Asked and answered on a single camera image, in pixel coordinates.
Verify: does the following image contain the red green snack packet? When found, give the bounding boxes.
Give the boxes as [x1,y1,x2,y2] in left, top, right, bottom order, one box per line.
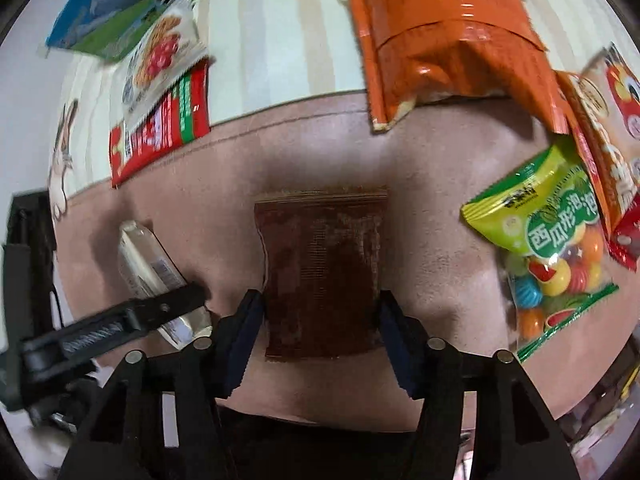
[109,57,212,190]

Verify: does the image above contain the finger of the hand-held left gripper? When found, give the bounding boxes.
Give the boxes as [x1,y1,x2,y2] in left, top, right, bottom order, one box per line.
[20,283,211,377]

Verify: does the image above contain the clear white snack packet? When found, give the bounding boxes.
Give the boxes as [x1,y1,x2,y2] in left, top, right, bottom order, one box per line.
[117,220,213,348]

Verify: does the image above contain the blue cardboard box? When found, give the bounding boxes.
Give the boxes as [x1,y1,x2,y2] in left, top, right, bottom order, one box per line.
[45,0,271,65]

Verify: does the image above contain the white fruit print packet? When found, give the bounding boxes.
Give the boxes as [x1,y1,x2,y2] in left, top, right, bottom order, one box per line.
[121,0,216,136]

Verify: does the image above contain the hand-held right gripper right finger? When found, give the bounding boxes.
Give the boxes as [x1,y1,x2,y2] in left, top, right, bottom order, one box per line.
[377,288,571,480]

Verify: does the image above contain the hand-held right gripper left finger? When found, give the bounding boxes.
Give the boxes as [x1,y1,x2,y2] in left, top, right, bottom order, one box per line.
[57,288,266,480]

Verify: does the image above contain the beige red cartoon snack bag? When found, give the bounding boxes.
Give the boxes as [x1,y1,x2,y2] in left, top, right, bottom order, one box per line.
[555,42,640,246]

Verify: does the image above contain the orange snack bag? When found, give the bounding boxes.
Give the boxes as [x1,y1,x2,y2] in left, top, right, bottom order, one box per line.
[345,0,571,133]

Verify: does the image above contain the brown snack packet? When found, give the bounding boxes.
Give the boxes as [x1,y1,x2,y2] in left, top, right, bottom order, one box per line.
[253,186,390,361]

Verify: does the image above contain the green candy ball bag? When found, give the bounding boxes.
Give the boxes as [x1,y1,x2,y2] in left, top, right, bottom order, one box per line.
[460,135,621,365]

